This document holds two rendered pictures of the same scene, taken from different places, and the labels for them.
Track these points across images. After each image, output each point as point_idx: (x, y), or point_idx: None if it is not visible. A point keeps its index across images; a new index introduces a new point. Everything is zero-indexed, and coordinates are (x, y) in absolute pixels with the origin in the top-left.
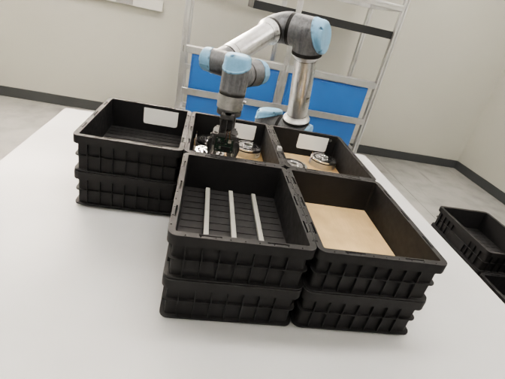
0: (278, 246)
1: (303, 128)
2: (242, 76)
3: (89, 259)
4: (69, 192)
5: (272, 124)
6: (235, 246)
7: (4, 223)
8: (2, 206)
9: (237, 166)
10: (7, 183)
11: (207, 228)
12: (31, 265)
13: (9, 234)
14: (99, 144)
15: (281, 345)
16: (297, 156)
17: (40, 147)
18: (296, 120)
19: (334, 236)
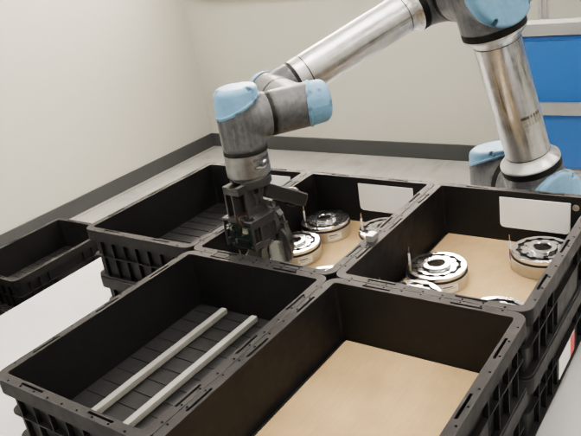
0: (94, 419)
1: (537, 182)
2: (233, 122)
3: None
4: None
5: (488, 176)
6: (52, 408)
7: (28, 339)
8: (47, 317)
9: (254, 273)
10: (77, 288)
11: (138, 375)
12: (2, 395)
13: (21, 353)
14: (107, 240)
15: None
16: (502, 244)
17: None
18: (517, 167)
19: (349, 427)
